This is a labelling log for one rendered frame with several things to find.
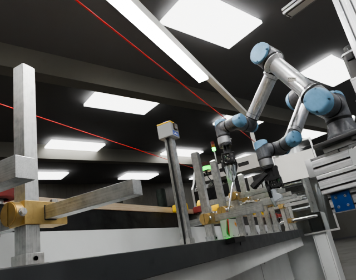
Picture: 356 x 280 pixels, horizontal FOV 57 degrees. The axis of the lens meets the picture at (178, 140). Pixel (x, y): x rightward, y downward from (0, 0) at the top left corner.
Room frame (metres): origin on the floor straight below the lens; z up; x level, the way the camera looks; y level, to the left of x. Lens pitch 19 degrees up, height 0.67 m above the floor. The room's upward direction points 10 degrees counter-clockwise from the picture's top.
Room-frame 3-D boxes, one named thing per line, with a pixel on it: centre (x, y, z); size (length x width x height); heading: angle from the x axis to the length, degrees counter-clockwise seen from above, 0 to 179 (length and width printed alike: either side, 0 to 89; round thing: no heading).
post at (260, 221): (2.51, -0.49, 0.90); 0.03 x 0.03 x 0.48; 65
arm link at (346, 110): (1.49, -0.77, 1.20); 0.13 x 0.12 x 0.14; 136
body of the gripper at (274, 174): (1.75, -0.46, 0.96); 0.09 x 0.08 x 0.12; 65
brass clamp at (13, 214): (0.72, 0.34, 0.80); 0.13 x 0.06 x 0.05; 155
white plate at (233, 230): (1.79, -0.19, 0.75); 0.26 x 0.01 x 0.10; 155
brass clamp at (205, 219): (1.62, -0.08, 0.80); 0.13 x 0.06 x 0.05; 155
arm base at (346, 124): (1.50, -0.77, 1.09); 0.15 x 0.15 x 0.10
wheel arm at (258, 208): (1.62, -0.13, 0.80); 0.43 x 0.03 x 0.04; 65
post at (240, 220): (2.06, -0.28, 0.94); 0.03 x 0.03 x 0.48; 65
